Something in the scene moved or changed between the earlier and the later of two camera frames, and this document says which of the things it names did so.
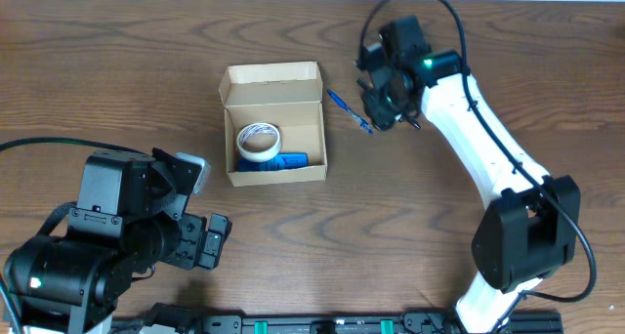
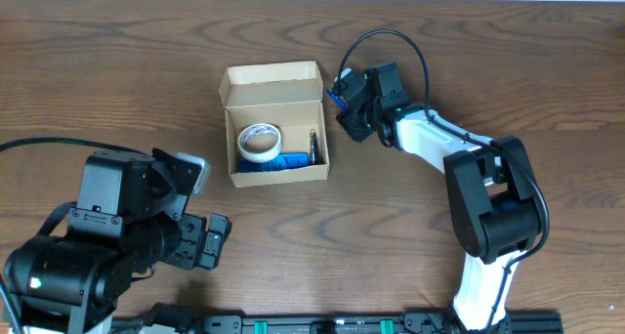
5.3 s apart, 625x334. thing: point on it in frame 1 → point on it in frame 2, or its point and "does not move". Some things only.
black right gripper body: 381,103 → 360,121
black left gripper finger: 217,233 does not move
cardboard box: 274,123 does not move
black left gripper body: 187,249 does not move
